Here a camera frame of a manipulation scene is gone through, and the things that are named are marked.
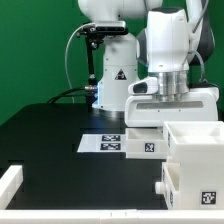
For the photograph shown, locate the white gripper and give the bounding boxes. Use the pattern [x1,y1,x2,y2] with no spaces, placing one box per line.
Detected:
[125,87,219,128]

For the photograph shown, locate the large white drawer housing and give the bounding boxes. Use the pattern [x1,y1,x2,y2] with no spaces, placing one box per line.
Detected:
[163,121,224,210]

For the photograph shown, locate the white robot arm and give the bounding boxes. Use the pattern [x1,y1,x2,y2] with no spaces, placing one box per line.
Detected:
[78,0,219,128]

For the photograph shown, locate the flat white marker plate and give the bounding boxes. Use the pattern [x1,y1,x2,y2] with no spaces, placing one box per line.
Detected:
[77,134,125,153]

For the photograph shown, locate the black camera on stand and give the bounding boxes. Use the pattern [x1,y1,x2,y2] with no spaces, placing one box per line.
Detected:
[76,21,128,103]

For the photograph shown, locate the black cables at base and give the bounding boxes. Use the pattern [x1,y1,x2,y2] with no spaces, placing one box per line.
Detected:
[46,87,96,106]

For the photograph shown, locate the grey camera cable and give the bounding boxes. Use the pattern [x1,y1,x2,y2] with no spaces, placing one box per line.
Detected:
[64,22,96,104]

